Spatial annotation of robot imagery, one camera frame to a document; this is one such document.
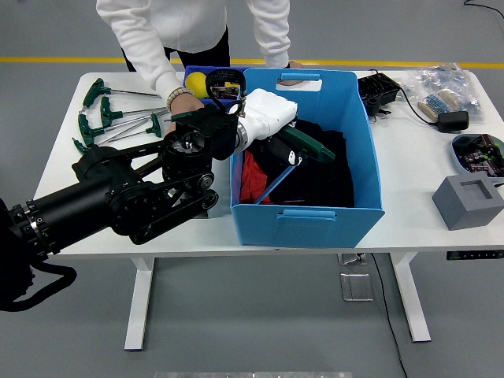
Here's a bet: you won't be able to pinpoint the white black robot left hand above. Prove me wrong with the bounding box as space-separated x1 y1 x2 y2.
235 88 304 169

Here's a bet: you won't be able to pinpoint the person's left hand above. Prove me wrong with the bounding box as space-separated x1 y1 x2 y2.
277 60 306 86

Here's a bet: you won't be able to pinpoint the person's right hand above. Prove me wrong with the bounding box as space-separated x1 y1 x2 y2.
163 94 206 135

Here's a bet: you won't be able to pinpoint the large green T-handle wrench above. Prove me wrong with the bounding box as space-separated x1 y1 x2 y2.
254 124 336 205

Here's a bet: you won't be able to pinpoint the large light blue box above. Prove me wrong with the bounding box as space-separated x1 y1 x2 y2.
230 68 386 250

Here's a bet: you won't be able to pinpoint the yellow lemon-shaped ball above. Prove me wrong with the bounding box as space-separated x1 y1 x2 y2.
184 72 210 99

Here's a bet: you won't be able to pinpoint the small dark blue bin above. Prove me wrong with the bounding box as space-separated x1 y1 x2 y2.
181 65 248 108

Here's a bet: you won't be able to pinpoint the dark electronic parts pile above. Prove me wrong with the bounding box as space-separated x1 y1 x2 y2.
211 83 241 100

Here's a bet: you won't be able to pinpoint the red cloth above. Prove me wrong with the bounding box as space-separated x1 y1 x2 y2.
239 151 273 205

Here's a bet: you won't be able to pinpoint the black plastic tray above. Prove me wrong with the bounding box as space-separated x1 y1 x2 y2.
357 72 402 117

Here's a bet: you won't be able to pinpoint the black cloth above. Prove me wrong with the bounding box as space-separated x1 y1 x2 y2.
242 117 356 209

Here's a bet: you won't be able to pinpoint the clear plastic parts bags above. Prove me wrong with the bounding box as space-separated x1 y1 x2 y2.
401 63 485 123

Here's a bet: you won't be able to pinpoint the beige resistor tape strip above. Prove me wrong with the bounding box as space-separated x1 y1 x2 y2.
417 89 461 121

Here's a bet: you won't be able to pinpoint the black power adapter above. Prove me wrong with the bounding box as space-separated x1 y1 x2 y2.
436 111 470 134

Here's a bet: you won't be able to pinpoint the square metal floor plate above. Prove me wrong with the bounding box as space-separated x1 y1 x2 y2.
339 272 374 302

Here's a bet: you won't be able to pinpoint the white table leg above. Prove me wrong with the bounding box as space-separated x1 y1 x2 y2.
124 258 155 351
389 252 432 343

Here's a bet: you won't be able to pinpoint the light blue oval parts tray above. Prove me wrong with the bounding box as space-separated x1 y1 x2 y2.
450 133 504 180

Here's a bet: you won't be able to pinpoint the grey block with square recess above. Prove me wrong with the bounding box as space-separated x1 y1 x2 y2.
432 175 504 232

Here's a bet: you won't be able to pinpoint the black table control panel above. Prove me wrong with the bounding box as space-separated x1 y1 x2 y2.
446 250 504 261

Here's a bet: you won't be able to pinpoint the bead bracelet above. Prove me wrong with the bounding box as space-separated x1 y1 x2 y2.
165 86 195 112

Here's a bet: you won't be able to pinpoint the black adapter cord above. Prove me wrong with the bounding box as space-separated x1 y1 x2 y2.
397 86 441 128

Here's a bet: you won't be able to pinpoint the thin black cable loop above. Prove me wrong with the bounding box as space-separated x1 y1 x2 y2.
462 0 504 20

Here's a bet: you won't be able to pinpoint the black floor cable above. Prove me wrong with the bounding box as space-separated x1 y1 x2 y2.
369 254 409 378

